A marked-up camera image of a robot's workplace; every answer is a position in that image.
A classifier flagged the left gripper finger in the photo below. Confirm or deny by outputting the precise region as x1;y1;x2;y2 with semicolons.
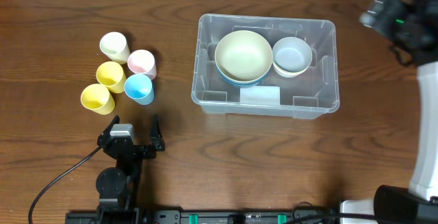
149;114;165;145
101;115;120;136

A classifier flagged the yellow plastic cup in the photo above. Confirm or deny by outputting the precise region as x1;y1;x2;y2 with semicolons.
80;84;115;115
96;62;127;93

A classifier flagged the light blue plastic cup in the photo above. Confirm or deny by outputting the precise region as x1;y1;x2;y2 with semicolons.
125;74;155;105

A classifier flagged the pink plastic cup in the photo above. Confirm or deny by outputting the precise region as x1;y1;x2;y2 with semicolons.
127;49;157;80

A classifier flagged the cream plastic cup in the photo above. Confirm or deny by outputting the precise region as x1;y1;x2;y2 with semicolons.
99;32;131;64

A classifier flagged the dark blue large bowl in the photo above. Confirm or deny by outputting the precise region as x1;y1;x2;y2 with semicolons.
222;76;265;88

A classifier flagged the beige large bowl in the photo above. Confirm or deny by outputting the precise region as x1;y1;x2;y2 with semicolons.
214;30;273;84

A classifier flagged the grey small bowl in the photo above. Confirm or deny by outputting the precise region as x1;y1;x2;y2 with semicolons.
272;37;313;73

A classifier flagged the white small bowl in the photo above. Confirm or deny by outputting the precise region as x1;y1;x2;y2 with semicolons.
272;62;311;79

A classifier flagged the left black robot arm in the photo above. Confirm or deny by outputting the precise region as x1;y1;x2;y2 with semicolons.
96;115;165;212

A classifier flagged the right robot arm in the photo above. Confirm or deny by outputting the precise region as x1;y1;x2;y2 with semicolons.
320;0;437;223

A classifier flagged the white label on bin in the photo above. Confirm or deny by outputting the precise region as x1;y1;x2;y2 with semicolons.
240;86;281;106

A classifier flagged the clear plastic storage bin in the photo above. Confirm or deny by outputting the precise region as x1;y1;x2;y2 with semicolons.
192;14;340;119

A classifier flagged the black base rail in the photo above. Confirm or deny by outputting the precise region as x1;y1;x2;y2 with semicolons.
64;208;408;224

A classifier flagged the left black cable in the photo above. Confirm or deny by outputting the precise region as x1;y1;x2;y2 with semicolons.
28;145;103;224

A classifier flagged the black cable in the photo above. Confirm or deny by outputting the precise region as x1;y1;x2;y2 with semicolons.
290;201;377;224
28;145;103;224

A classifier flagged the right black cable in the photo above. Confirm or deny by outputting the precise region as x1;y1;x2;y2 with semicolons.
290;201;377;224

